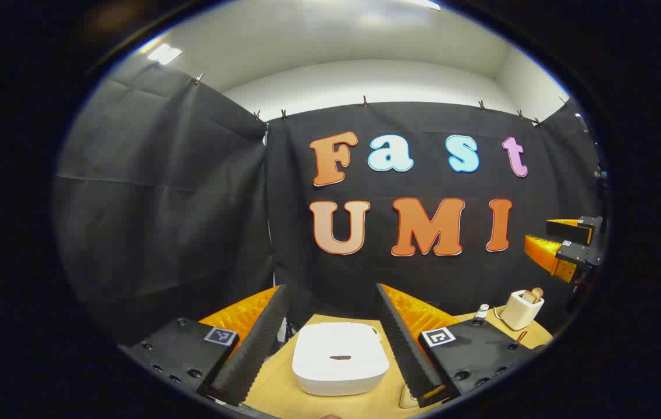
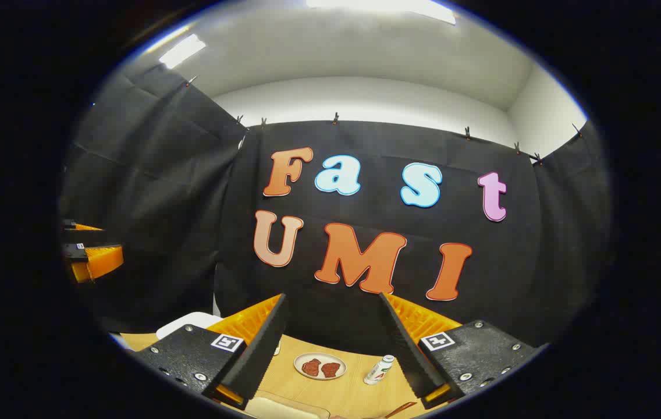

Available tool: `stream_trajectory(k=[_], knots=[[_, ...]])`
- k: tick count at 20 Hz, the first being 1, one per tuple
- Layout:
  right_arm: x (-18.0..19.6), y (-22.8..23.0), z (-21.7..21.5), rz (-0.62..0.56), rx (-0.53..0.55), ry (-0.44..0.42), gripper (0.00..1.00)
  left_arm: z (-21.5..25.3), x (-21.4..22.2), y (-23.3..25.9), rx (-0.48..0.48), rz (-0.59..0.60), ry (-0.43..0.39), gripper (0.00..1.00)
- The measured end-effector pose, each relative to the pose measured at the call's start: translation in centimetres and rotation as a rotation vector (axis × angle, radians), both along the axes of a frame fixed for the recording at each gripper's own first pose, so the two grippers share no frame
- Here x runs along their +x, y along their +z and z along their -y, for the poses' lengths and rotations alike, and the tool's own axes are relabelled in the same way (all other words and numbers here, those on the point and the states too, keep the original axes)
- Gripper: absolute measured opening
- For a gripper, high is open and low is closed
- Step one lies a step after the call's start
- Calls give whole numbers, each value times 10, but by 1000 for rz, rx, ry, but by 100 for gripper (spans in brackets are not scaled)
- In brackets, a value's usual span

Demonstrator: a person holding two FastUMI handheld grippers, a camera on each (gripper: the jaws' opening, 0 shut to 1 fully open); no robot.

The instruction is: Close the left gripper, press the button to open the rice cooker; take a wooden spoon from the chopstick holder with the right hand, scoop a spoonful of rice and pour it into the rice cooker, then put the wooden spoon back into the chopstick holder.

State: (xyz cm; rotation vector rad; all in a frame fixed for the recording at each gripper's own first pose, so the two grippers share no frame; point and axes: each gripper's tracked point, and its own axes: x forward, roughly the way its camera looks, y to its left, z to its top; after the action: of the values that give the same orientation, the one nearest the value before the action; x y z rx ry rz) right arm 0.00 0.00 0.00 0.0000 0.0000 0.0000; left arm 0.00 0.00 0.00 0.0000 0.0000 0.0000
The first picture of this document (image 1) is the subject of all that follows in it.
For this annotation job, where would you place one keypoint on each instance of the toasted bread slice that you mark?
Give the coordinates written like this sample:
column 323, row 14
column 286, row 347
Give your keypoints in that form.
column 528, row 297
column 537, row 293

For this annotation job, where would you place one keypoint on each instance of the white milk bottle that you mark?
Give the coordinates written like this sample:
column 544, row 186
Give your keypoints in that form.
column 482, row 312

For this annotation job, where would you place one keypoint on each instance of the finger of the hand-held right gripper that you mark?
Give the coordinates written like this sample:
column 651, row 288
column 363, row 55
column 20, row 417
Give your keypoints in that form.
column 578, row 255
column 569, row 231

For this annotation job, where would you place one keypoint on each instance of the white rice cooker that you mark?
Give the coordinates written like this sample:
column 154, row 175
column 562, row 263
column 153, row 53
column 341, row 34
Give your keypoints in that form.
column 339, row 358

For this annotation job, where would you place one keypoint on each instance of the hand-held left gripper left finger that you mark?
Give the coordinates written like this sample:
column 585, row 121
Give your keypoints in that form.
column 255, row 349

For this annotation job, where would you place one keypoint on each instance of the black backdrop cloth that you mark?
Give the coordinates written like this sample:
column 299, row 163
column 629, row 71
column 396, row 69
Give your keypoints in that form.
column 162, row 203

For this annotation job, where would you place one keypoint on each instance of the ceiling light panel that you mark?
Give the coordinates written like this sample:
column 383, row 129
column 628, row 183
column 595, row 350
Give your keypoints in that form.
column 423, row 4
column 164, row 53

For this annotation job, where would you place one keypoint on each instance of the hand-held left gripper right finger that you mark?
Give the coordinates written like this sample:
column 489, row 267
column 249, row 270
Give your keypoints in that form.
column 403, row 349

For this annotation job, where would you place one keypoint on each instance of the white toaster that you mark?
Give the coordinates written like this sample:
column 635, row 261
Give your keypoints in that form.
column 518, row 314

